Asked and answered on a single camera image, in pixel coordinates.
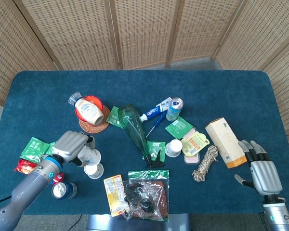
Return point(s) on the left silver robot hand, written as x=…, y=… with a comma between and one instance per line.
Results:
x=69, y=144

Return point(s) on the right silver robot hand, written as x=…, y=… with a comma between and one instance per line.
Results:
x=266, y=176

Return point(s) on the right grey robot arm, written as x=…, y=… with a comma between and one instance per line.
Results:
x=277, y=216

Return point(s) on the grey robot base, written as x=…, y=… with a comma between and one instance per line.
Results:
x=101, y=223

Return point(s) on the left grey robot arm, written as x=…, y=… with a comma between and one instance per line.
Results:
x=26, y=185

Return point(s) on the green tea sachet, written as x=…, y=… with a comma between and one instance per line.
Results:
x=33, y=149
x=154, y=146
x=179, y=127
x=49, y=149
x=113, y=118

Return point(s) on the round woven rattan coaster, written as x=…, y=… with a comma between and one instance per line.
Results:
x=86, y=127

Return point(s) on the creamy salad dressing bottle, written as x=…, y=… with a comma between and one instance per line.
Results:
x=89, y=110

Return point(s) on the blue drink can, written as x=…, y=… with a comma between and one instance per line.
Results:
x=68, y=190

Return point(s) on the red biscuit packet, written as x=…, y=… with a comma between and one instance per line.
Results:
x=24, y=167

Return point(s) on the red bowl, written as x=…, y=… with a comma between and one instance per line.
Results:
x=96, y=99

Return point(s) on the beige orange carton box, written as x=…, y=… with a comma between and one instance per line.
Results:
x=226, y=142

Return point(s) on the yellow snack packet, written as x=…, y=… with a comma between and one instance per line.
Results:
x=113, y=192

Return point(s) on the pink flat case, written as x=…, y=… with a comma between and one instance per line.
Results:
x=191, y=159

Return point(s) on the yellow green labelled packet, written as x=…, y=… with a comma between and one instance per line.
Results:
x=195, y=143

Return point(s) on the clear bag with green header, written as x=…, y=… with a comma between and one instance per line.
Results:
x=147, y=174

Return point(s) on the crumpled clear bag black contents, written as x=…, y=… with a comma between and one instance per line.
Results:
x=139, y=195

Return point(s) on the blue white toothpaste tube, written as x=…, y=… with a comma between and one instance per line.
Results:
x=155, y=110

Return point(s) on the blue felt table cloth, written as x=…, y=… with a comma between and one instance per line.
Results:
x=207, y=96

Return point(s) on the light green drink can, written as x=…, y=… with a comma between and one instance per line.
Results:
x=173, y=111

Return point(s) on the woven wooden folding screen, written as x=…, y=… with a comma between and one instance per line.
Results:
x=144, y=31

